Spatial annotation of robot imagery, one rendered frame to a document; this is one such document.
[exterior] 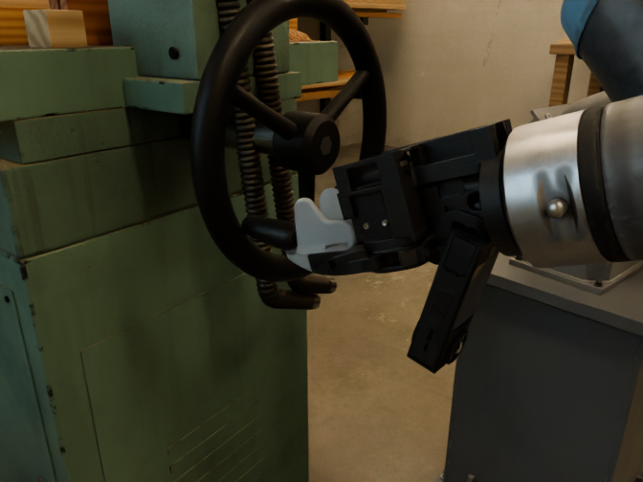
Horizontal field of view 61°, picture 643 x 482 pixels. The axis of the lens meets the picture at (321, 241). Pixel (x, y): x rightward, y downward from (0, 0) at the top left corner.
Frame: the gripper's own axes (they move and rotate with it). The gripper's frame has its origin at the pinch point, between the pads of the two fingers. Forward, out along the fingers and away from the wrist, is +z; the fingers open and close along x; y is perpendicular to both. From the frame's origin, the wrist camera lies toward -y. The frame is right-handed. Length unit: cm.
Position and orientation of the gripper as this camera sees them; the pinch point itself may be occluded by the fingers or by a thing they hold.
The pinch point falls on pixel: (301, 259)
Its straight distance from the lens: 47.8
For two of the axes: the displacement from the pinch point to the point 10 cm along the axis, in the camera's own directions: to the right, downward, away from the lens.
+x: -6.0, 2.9, -7.5
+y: -2.7, -9.5, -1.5
